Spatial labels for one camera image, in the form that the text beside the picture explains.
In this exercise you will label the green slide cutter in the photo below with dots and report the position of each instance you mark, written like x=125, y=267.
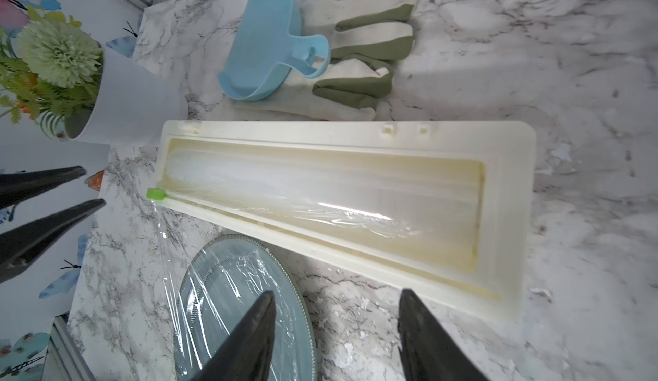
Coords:
x=156, y=194

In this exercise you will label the clear plastic wrap sheet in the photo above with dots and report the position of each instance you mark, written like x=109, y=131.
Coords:
x=205, y=288

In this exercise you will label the potted plant white pot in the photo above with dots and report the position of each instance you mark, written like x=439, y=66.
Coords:
x=67, y=83

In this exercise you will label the cream plastic wrap dispenser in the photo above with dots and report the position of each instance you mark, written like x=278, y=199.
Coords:
x=441, y=208

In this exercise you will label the teal ceramic plate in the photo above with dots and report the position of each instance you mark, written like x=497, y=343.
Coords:
x=241, y=309

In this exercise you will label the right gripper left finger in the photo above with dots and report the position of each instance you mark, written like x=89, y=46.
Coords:
x=246, y=355

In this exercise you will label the white green striped cloth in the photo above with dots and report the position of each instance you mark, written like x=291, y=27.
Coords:
x=366, y=37

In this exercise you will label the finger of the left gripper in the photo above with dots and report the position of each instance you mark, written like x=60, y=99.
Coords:
x=19, y=187
x=22, y=246

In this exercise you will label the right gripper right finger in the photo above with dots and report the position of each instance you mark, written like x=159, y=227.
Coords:
x=427, y=351

